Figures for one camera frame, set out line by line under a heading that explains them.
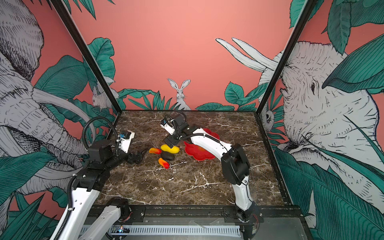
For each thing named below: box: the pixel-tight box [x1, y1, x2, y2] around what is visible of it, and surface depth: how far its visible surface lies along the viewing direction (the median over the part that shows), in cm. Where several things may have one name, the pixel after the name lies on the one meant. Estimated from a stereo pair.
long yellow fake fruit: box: [161, 144, 180, 154], surface depth 97 cm
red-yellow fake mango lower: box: [158, 157, 170, 170], surface depth 92 cm
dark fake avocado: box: [161, 150, 175, 161], surface depth 94 cm
